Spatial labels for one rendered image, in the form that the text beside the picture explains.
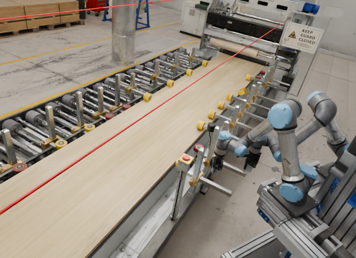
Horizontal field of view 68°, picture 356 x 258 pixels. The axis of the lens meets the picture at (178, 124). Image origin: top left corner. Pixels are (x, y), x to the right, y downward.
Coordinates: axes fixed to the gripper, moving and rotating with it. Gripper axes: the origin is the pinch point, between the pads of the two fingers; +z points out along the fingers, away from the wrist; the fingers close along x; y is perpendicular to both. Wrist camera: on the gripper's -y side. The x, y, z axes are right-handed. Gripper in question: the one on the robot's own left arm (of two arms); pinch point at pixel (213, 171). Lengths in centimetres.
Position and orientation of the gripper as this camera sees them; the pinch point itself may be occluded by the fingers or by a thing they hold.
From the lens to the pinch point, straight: 191.5
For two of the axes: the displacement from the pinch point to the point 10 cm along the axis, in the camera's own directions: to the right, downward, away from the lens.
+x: 9.8, 2.1, -0.6
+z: -1.4, 8.3, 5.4
